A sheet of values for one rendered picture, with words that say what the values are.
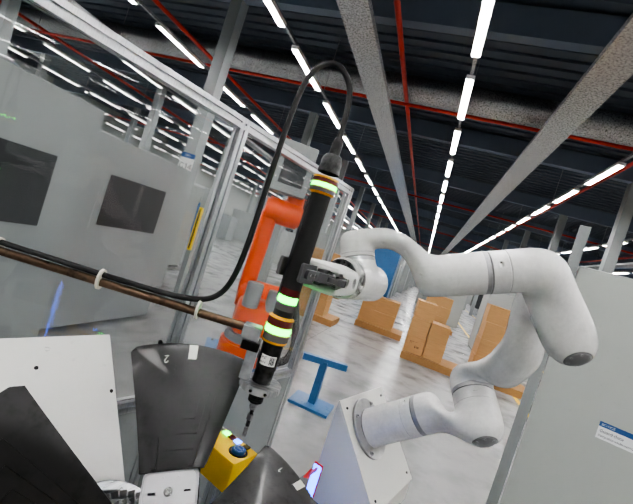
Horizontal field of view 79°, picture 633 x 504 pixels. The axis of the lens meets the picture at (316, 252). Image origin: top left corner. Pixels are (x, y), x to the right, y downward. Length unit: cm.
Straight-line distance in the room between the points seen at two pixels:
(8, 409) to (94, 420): 37
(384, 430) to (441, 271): 66
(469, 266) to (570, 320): 23
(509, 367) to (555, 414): 129
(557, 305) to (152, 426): 80
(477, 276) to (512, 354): 30
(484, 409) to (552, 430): 119
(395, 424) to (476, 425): 25
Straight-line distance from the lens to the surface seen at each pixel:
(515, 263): 84
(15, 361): 91
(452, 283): 81
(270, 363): 65
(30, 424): 60
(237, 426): 205
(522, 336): 106
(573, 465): 241
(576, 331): 93
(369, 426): 134
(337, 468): 135
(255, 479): 93
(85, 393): 95
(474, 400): 121
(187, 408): 78
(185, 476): 76
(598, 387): 234
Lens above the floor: 171
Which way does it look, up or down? 1 degrees down
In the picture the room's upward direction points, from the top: 18 degrees clockwise
